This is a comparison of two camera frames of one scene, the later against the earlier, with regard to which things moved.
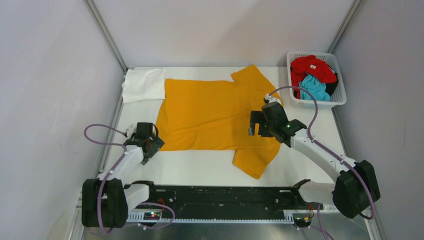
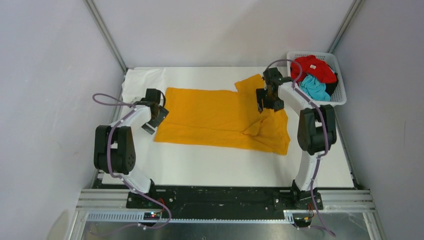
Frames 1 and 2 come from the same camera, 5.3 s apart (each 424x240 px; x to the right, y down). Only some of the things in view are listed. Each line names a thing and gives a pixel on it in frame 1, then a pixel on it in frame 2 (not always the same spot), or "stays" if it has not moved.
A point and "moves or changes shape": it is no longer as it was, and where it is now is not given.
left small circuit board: (151, 216) stays
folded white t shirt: (143, 84) stays
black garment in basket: (329, 87) stays
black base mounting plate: (172, 200) stays
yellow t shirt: (214, 116) moves or changes shape
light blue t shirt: (317, 89) stays
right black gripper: (257, 116) → (261, 93)
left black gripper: (156, 144) → (162, 114)
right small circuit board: (302, 222) stays
